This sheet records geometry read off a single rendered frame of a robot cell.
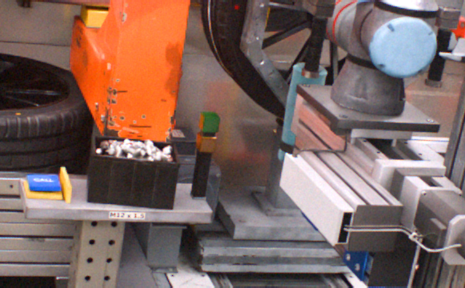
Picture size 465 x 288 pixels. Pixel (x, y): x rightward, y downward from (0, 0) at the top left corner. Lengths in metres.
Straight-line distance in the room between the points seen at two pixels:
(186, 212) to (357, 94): 0.55
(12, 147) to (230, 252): 0.69
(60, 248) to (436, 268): 1.03
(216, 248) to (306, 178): 1.01
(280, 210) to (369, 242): 1.22
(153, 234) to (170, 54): 0.62
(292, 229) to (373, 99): 1.00
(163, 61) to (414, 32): 0.79
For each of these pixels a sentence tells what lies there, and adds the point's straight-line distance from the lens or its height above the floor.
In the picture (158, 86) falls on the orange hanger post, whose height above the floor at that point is 0.68.
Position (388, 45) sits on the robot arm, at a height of 0.99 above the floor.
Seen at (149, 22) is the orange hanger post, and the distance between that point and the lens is 2.35.
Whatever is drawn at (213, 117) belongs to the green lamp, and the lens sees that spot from 2.30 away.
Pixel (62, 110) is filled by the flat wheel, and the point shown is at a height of 0.50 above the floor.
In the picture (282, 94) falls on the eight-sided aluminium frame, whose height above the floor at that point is 0.63.
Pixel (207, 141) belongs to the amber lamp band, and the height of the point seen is 0.60.
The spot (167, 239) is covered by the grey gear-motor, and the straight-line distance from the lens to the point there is 2.80.
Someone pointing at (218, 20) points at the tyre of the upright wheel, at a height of 0.80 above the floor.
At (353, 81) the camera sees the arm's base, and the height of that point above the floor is 0.87.
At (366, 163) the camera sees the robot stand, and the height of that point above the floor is 0.75.
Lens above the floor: 1.35
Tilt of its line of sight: 19 degrees down
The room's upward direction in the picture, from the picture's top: 9 degrees clockwise
